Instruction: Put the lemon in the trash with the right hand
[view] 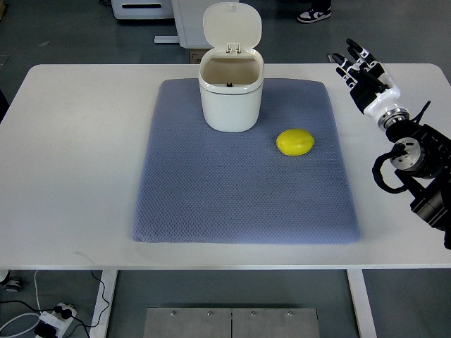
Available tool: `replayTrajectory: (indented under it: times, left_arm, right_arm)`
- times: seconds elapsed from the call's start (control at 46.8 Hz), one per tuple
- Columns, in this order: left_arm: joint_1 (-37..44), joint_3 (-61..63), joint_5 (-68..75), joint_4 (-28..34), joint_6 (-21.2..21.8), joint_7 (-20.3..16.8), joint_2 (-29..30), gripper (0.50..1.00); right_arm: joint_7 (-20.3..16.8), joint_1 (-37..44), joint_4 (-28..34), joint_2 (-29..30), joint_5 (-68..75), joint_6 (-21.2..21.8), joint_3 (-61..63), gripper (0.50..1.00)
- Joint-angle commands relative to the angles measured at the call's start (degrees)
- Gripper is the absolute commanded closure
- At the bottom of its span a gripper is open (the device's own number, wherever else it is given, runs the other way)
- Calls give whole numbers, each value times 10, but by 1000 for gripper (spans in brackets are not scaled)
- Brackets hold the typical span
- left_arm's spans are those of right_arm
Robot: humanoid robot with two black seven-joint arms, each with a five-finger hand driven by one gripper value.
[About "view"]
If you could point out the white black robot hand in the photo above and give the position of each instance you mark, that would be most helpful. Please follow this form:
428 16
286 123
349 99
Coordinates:
371 86

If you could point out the yellow lemon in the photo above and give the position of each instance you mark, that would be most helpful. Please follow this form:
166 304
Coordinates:
295 142

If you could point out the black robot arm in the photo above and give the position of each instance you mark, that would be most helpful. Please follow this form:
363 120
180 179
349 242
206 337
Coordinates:
421 158

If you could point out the white trash bin with lid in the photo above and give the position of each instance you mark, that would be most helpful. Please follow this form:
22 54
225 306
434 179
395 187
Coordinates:
231 74

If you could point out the black and white sneaker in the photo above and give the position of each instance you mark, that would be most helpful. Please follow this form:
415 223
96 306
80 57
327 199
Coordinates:
313 15

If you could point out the cardboard box behind table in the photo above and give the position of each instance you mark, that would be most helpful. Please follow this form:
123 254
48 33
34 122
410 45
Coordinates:
195 55

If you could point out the white cabinet in background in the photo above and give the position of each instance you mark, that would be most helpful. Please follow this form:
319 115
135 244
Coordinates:
188 16

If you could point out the blue textured mat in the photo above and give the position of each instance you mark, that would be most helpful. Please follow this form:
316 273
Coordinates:
204 186

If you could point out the right white table leg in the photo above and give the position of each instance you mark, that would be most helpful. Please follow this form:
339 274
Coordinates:
360 300

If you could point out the white table leg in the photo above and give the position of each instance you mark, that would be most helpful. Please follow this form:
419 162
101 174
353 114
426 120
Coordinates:
102 310
360 300

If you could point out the white appliance in background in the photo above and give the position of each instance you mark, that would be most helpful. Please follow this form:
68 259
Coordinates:
141 10

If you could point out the grey metal floor plate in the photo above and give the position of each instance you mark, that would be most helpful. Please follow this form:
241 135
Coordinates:
231 322

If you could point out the left white table leg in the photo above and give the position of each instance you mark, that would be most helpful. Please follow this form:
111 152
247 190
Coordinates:
102 310

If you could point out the white power strip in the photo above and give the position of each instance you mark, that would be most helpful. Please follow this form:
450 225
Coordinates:
55 324

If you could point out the grey caster wheel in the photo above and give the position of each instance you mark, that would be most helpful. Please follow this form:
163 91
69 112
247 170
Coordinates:
9 283

